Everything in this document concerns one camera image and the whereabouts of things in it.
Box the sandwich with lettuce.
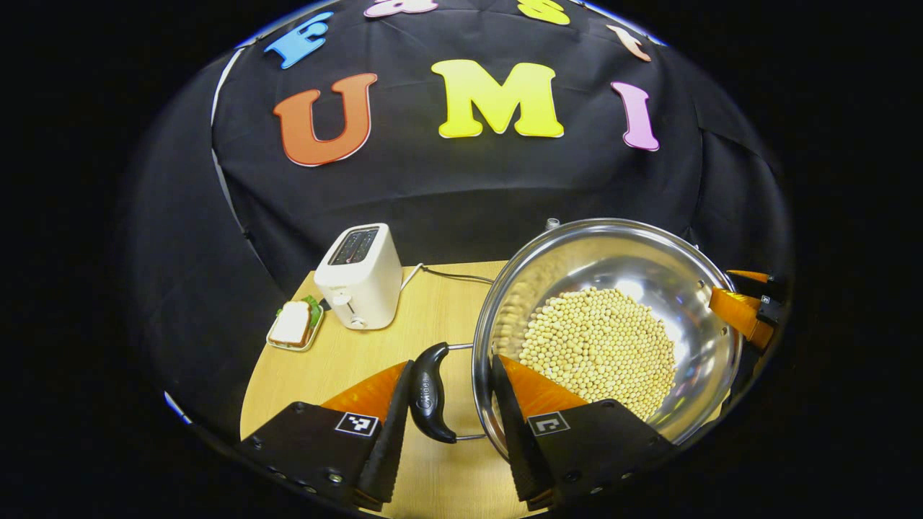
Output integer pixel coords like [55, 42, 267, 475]
[270, 296, 323, 348]

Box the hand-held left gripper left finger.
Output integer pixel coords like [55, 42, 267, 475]
[234, 359, 415, 511]

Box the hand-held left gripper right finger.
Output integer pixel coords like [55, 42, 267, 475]
[490, 353, 679, 513]

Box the white blue banner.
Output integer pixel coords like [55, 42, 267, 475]
[164, 391, 192, 426]

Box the white rectangular tray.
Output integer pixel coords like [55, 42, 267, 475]
[266, 306, 325, 353]

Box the pile of soybeans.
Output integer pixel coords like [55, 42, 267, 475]
[518, 286, 677, 422]

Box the black backdrop cloth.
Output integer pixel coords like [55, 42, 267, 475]
[123, 0, 794, 440]

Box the steel pot with black handles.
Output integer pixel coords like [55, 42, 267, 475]
[408, 218, 743, 462]

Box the white toaster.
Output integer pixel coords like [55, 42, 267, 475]
[314, 222, 405, 331]

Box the black and white power cable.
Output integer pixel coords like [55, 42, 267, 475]
[400, 263, 497, 291]

